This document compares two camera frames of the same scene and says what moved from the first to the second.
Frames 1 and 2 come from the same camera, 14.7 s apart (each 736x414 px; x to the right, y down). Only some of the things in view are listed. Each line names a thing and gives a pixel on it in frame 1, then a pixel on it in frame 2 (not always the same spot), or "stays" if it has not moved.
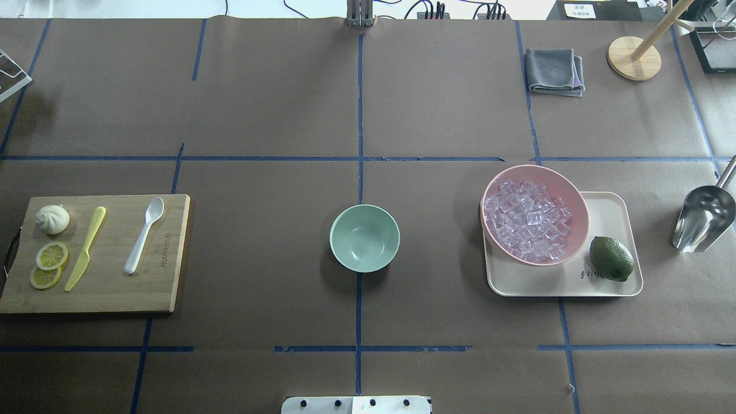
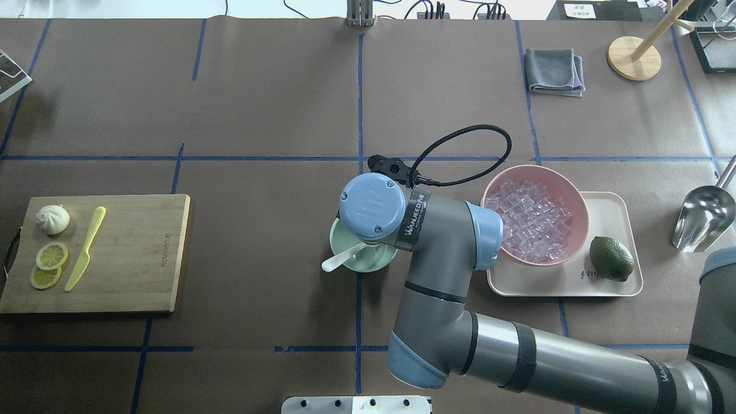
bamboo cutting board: [103, 286] stays
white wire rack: [13, 78] stays
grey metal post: [359, 12] stays
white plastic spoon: [153, 209] → [334, 262]
